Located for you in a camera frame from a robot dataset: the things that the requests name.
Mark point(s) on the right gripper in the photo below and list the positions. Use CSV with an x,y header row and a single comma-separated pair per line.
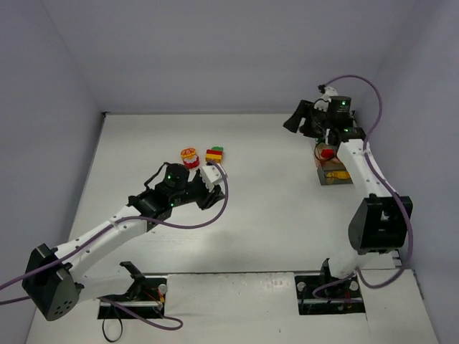
x,y
305,117

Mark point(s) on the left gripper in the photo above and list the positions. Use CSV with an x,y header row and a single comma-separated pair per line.
x,y
206,195

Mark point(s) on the red round flower lego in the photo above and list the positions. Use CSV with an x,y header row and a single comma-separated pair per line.
x,y
191,161

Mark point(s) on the red stepped lego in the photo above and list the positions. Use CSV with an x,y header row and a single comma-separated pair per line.
x,y
327,154

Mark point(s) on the yellow striped lego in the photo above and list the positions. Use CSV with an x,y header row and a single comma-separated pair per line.
x,y
341,175

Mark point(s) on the yellow round printed lego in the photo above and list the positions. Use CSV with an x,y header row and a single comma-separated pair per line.
x,y
187,152

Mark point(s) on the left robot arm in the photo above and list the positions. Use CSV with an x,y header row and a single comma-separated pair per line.
x,y
56,279

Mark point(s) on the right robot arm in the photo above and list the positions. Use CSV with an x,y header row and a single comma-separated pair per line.
x,y
381,223

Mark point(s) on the red yellow lego stack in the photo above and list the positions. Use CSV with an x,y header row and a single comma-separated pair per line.
x,y
214,156

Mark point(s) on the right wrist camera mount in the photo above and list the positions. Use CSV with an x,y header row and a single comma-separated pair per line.
x,y
326,93

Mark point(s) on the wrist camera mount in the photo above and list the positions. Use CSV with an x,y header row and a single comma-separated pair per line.
x,y
212,175
326,93

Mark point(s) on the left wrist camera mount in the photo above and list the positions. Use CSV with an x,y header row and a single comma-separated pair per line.
x,y
212,175

